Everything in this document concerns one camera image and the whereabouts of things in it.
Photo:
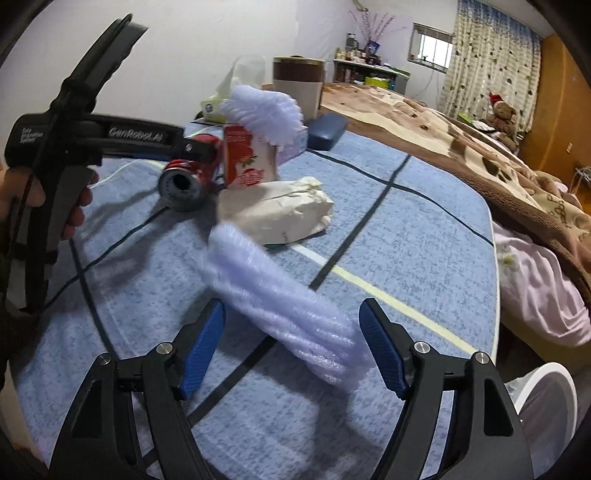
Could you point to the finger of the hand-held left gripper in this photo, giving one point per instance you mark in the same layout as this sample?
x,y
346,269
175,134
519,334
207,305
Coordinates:
x,y
198,154

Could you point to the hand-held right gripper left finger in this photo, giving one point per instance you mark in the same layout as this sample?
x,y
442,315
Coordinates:
x,y
203,350

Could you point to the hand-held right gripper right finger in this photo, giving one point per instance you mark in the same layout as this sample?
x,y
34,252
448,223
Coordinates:
x,y
383,346

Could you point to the red soda can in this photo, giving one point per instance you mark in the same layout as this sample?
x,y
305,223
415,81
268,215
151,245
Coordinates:
x,y
184,187

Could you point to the purple foam net sleeve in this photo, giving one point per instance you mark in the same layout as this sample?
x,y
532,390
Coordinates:
x,y
268,110
286,314

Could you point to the white round trash bin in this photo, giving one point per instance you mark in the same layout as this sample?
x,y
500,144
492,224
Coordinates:
x,y
549,406

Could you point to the person's left hand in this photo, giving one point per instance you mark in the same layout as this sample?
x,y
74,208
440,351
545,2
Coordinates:
x,y
76,217

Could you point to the white tissue box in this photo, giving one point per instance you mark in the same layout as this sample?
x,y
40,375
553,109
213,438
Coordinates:
x,y
214,108

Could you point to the red drink carton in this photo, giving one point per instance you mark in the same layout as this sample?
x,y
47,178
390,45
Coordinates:
x,y
249,161

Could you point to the small pink box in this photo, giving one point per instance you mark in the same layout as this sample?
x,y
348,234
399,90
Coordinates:
x,y
293,143

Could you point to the white paper bag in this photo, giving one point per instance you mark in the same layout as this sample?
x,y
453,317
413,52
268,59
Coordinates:
x,y
281,212

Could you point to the white brown cylindrical container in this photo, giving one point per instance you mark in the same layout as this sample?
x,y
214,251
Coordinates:
x,y
298,92

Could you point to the blue checked cloth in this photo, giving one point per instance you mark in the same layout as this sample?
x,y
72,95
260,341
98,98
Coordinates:
x,y
415,230

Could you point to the dark blue glasses case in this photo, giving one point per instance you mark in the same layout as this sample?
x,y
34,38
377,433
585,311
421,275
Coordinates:
x,y
328,129

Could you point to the pink quilt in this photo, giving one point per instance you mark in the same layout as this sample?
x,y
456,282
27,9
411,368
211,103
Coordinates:
x,y
540,286

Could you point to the cluttered desk shelf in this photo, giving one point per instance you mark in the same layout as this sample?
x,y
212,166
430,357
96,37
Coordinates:
x,y
364,74

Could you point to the vase with purple branches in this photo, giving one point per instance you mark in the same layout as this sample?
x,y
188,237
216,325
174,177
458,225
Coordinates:
x,y
371,27

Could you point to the brown printed blanket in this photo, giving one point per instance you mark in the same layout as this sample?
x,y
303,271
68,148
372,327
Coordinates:
x,y
438,138

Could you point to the green flat box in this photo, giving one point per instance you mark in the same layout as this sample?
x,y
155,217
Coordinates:
x,y
470,118

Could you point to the barred window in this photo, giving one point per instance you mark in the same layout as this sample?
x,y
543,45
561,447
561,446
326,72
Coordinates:
x,y
431,48

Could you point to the brown teddy bear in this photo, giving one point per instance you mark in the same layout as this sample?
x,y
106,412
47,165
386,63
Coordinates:
x,y
503,117

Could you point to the orange wooden wardrobe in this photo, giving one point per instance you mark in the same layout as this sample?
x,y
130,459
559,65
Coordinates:
x,y
563,106

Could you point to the patterned curtain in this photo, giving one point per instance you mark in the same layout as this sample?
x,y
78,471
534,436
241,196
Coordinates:
x,y
489,60

